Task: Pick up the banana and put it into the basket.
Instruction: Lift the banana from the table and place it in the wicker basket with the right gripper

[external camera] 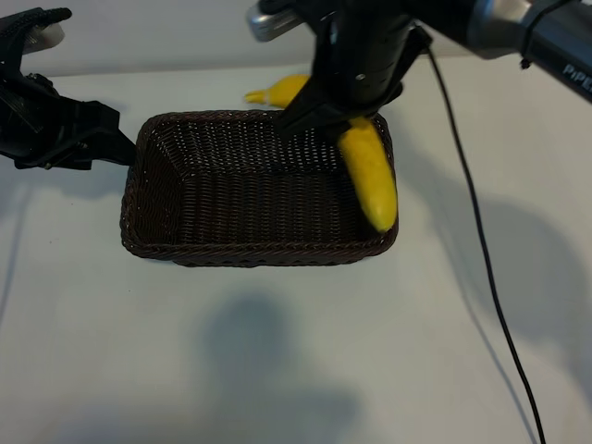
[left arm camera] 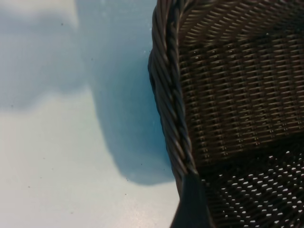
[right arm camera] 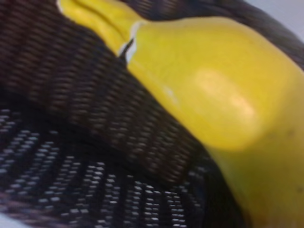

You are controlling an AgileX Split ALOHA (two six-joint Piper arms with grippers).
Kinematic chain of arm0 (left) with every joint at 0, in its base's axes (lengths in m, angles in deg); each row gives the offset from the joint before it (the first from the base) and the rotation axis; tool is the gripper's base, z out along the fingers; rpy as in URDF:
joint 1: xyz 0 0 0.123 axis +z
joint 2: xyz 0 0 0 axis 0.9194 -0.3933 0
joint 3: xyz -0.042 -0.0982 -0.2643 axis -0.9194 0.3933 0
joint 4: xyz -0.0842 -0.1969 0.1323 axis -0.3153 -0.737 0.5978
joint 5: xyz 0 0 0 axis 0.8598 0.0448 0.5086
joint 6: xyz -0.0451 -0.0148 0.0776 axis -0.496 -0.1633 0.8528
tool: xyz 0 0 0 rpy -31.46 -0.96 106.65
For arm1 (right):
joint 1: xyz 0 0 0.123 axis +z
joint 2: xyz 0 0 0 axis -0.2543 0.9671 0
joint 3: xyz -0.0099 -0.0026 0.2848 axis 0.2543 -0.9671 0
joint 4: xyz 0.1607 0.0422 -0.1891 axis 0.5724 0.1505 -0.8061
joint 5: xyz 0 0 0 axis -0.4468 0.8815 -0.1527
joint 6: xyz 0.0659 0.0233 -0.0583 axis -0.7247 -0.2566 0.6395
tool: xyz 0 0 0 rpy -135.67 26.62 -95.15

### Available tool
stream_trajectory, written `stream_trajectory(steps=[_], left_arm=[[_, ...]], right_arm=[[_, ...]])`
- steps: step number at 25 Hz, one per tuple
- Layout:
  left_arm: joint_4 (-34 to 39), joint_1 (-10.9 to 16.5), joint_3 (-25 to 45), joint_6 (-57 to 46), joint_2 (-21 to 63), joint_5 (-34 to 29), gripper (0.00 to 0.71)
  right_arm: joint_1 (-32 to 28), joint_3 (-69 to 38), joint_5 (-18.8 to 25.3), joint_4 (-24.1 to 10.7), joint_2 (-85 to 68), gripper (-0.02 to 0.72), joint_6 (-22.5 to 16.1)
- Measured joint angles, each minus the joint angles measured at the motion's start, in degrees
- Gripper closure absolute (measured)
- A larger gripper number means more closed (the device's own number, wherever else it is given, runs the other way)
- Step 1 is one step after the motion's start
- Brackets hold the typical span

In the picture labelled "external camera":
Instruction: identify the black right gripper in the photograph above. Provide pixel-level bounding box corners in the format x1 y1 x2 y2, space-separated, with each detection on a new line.
275 0 468 140

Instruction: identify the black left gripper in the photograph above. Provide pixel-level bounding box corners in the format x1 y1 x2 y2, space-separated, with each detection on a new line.
0 70 139 171

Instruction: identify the yellow banana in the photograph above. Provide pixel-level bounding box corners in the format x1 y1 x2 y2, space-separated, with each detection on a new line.
243 73 400 234

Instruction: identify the dark brown wicker basket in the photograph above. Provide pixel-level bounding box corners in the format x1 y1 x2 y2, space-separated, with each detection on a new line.
120 109 400 269

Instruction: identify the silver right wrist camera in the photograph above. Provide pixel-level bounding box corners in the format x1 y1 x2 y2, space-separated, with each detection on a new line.
244 0 306 43

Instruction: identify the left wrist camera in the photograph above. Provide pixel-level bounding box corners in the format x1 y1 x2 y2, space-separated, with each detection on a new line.
0 6 74 70

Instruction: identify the thin black cable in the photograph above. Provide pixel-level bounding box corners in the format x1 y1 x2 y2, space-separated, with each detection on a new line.
423 27 548 444

